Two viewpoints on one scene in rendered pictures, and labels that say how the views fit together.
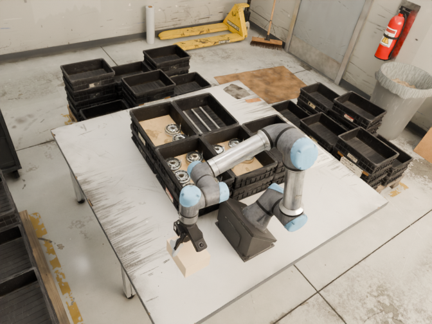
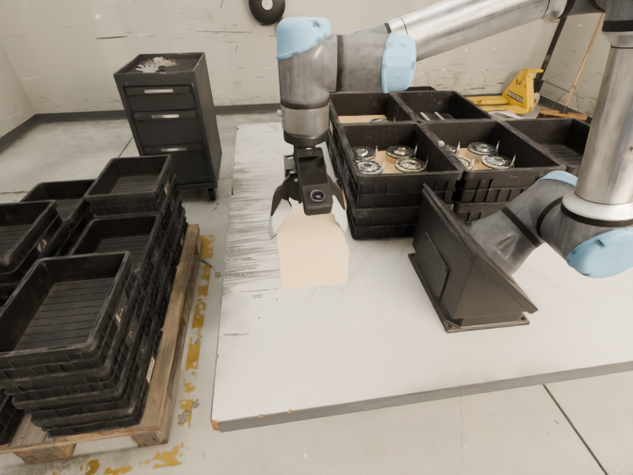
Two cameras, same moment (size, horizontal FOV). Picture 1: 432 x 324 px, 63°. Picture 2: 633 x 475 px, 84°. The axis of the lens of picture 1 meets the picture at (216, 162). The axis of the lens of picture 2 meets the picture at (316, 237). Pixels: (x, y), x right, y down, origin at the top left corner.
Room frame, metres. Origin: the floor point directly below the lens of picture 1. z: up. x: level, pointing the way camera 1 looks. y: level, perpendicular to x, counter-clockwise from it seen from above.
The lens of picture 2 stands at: (0.40, -0.24, 1.37)
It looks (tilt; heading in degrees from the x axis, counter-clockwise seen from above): 37 degrees down; 32
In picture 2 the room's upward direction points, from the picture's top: straight up
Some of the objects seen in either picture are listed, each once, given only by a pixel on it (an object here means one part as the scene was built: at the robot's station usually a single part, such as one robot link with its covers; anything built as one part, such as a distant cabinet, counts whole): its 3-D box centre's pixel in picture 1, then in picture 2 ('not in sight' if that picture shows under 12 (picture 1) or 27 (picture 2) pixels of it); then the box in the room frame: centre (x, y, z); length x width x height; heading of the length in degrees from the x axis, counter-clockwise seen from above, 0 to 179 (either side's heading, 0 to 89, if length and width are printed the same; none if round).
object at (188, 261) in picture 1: (188, 252); (308, 243); (0.85, 0.06, 0.95); 0.16 x 0.12 x 0.07; 40
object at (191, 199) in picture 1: (190, 200); (305, 62); (0.87, 0.07, 1.26); 0.09 x 0.08 x 0.11; 123
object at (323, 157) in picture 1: (307, 149); not in sight; (1.98, -0.63, 0.70); 0.33 x 0.23 x 0.01; 40
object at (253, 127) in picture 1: (275, 143); (564, 156); (1.79, -0.36, 0.87); 0.40 x 0.30 x 0.11; 37
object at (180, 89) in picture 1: (185, 97); not in sight; (3.00, 0.40, 0.31); 0.40 x 0.30 x 0.34; 130
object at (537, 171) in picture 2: (238, 150); (483, 145); (1.61, -0.12, 0.92); 0.40 x 0.30 x 0.02; 37
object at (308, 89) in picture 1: (318, 108); not in sight; (3.17, -0.96, 0.31); 0.40 x 0.30 x 0.34; 40
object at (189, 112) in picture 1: (204, 119); (435, 119); (1.93, 0.12, 0.87); 0.40 x 0.30 x 0.11; 37
